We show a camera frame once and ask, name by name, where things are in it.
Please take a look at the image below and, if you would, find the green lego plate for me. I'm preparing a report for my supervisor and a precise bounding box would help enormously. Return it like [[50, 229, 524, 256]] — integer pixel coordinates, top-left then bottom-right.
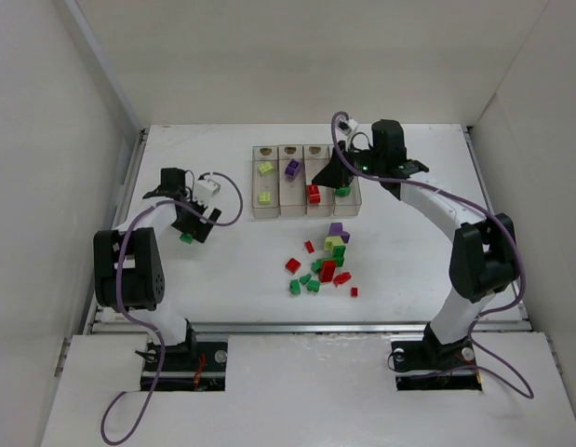
[[180, 234, 194, 244]]

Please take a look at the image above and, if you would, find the green lego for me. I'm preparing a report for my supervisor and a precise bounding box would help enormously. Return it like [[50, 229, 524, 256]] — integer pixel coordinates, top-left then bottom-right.
[[311, 245, 346, 274], [306, 279, 321, 293], [299, 274, 312, 285], [335, 185, 352, 197], [288, 279, 301, 296]]

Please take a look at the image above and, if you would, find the red lego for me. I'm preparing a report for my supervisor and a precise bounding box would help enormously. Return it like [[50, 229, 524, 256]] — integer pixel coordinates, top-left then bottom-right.
[[306, 184, 321, 206]]

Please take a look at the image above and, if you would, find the purple lego brick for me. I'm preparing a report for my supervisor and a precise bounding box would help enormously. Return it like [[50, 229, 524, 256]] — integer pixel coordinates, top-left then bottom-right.
[[284, 158, 302, 180]]

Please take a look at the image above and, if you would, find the yellow lego brick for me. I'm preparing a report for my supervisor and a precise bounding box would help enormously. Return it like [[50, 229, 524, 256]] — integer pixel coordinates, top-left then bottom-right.
[[258, 191, 272, 206], [257, 161, 275, 176]]

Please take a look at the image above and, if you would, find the red square lego brick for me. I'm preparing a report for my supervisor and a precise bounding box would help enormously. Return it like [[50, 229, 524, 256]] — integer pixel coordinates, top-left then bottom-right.
[[285, 258, 301, 274]]

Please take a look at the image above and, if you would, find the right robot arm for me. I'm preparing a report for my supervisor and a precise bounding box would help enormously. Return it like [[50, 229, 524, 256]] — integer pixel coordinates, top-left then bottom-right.
[[312, 112, 521, 346]]

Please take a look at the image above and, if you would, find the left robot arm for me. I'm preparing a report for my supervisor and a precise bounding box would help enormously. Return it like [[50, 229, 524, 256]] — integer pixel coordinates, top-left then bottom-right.
[[93, 168, 221, 350]]

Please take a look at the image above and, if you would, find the purple lego block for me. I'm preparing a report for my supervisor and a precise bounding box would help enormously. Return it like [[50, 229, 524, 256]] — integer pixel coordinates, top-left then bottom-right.
[[328, 222, 350, 244]]

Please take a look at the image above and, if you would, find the yellow-green lego block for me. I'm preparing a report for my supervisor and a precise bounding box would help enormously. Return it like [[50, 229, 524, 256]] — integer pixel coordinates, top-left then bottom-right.
[[324, 236, 344, 251]]

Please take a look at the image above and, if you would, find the small red lego brick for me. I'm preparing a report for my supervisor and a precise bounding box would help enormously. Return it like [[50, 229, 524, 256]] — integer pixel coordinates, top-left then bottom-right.
[[304, 240, 315, 253]]

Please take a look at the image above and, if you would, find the green lego under pile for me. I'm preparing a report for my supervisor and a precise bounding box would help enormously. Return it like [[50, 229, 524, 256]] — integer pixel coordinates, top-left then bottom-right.
[[311, 245, 346, 274]]

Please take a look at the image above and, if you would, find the tall red lego brick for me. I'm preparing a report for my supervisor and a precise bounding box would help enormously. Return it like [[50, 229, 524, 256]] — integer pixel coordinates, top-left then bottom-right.
[[318, 259, 337, 283]]

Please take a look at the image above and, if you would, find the red slanted lego brick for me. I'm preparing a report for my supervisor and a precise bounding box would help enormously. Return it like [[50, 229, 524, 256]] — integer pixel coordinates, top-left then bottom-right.
[[332, 272, 352, 287]]

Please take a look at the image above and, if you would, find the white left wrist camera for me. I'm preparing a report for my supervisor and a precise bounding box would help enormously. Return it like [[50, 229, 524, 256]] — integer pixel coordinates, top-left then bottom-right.
[[192, 178, 221, 206]]

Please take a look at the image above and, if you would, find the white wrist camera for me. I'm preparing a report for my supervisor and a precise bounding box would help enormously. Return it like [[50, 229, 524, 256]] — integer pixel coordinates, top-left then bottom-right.
[[337, 118, 359, 137], [192, 178, 221, 206]]

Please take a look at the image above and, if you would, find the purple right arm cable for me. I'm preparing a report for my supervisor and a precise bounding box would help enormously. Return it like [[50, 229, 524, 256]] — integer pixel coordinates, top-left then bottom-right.
[[331, 110, 535, 400]]

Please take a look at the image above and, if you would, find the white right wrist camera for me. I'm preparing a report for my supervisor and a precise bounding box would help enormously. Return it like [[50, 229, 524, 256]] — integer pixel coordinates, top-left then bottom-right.
[[337, 118, 359, 137]]

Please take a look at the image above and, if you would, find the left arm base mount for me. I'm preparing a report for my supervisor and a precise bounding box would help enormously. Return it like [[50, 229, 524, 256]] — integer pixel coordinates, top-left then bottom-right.
[[162, 341, 228, 373]]

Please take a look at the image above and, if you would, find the aluminium front rail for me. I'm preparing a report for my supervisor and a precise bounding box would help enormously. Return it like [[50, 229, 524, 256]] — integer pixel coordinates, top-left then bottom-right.
[[88, 320, 532, 334]]

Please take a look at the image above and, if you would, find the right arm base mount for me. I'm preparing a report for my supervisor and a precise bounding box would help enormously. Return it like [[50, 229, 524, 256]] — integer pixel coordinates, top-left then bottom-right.
[[391, 339, 476, 373]]

